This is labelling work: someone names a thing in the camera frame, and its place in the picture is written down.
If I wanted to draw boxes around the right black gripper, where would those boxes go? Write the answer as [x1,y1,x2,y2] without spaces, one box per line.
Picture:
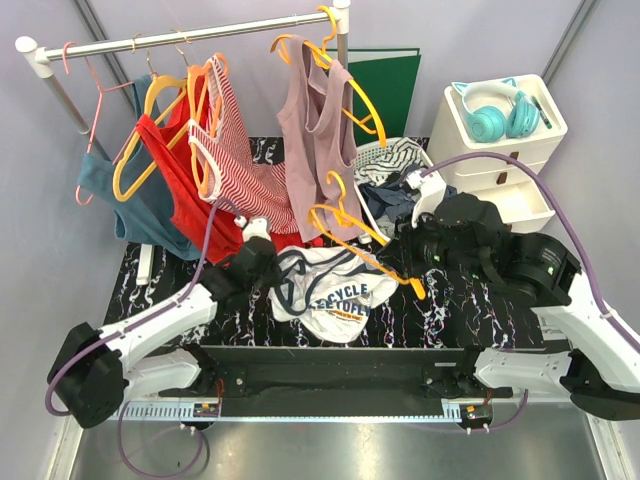
[376,205,490,283]

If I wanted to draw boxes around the white printed tank top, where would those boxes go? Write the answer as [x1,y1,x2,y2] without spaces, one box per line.
[269,247,399,344]

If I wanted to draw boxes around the yellow-orange plastic hanger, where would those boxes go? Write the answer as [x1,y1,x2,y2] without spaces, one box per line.
[308,170,427,300]

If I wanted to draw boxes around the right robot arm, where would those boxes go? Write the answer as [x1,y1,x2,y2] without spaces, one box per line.
[377,193,639,421]

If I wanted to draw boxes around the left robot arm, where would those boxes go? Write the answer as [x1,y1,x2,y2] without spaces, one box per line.
[45,237,280,429]

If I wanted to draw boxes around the red white striped tank top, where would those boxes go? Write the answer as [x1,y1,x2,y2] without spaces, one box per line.
[207,73,298,235]

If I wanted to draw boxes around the teal blue tank top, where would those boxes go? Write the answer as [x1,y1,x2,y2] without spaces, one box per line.
[78,74,200,261]

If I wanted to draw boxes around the mauve tank top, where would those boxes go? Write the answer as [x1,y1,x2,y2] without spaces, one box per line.
[277,35,362,242]

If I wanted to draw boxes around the yellow hanger on left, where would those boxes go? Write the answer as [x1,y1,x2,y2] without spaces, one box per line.
[112,75,187,203]

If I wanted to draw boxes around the navy blue garment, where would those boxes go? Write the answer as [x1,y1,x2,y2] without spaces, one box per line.
[358,173,457,228]

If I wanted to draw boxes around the striped white garment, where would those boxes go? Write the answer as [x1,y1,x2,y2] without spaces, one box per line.
[354,137,427,186]

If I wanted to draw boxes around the black base bar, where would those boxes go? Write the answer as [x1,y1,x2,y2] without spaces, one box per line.
[158,343,506,419]

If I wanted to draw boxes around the white laundry basket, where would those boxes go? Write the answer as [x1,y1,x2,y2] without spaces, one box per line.
[354,137,432,238]

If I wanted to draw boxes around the white power strip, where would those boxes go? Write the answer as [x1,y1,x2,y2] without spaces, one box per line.
[136,244,154,286]

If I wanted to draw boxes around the teal cat-ear headphones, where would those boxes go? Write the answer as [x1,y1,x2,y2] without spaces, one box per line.
[451,77,540,143]

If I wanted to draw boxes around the white drawer unit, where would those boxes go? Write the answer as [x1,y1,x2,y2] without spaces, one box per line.
[427,74,568,233]

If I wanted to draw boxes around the green folder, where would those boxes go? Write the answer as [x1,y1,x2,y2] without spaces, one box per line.
[347,47,422,138]

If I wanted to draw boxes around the teal pen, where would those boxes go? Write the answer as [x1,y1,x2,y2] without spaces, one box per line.
[531,96,553,130]

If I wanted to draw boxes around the metal clothes rack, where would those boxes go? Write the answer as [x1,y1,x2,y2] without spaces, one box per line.
[15,1,351,138]

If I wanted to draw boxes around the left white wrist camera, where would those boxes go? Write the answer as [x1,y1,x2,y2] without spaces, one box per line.
[234,216,272,242]

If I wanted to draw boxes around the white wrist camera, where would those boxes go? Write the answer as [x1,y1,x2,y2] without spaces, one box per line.
[234,216,272,242]
[405,169,447,227]

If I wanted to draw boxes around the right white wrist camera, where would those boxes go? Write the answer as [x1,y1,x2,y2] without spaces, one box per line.
[405,169,447,227]

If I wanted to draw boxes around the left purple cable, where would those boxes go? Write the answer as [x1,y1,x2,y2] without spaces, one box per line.
[45,197,249,417]

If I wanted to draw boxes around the pink wire hanger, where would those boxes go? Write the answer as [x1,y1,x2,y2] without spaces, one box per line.
[62,41,136,206]

